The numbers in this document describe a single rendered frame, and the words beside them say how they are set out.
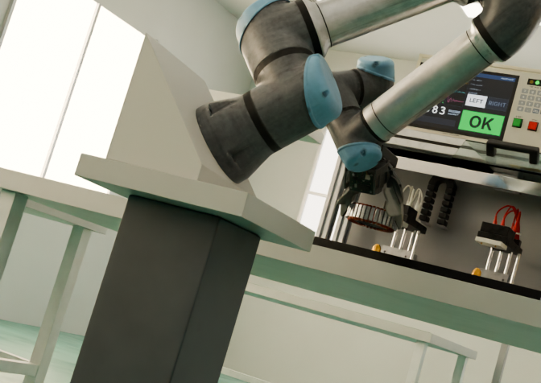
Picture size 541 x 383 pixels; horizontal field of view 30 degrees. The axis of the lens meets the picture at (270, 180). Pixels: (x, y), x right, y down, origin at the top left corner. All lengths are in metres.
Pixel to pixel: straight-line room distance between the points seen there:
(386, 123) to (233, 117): 0.31
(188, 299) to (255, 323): 8.05
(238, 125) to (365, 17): 0.30
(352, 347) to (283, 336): 0.70
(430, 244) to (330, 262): 0.53
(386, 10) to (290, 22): 0.17
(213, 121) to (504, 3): 0.54
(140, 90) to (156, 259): 0.28
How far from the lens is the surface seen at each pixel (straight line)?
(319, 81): 1.69
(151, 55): 1.71
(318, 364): 9.37
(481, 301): 1.98
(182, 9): 9.23
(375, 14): 1.82
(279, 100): 1.70
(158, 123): 1.66
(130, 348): 1.68
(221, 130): 1.70
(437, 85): 1.84
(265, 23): 1.79
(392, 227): 2.11
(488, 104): 2.50
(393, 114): 1.86
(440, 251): 2.56
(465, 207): 2.57
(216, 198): 1.57
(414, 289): 2.02
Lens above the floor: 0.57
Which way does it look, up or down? 8 degrees up
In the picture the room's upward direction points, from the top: 17 degrees clockwise
